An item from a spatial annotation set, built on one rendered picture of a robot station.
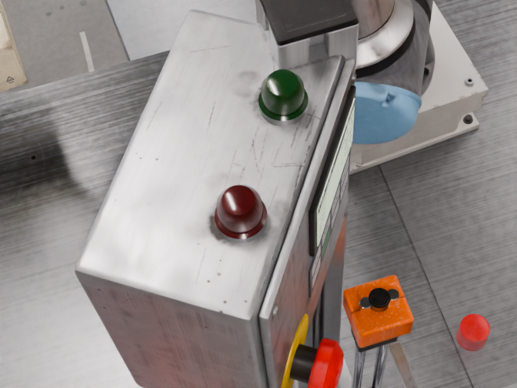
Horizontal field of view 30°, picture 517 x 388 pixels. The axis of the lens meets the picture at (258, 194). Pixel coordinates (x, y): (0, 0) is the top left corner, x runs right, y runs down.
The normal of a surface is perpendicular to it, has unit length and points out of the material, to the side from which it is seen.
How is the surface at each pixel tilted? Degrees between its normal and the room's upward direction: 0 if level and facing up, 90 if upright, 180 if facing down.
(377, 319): 0
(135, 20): 0
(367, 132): 95
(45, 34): 0
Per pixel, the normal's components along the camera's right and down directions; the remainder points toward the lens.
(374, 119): -0.16, 0.91
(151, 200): -0.05, -0.47
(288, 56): 0.29, 0.83
